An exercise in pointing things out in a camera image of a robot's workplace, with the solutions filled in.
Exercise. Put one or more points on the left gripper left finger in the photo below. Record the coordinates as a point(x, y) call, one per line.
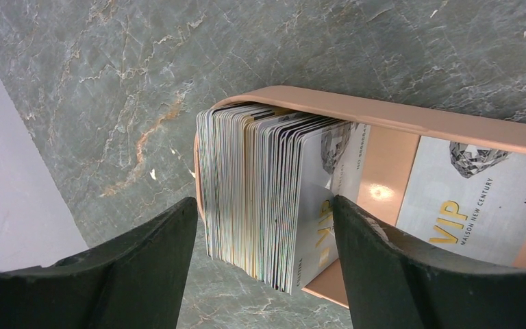
point(135, 280)

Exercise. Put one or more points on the stack of credit cards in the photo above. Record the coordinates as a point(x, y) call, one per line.
point(267, 180)

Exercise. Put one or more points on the white VIP card in tray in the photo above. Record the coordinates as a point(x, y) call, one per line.
point(469, 200)

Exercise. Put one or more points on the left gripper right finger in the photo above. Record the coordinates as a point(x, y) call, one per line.
point(395, 280)

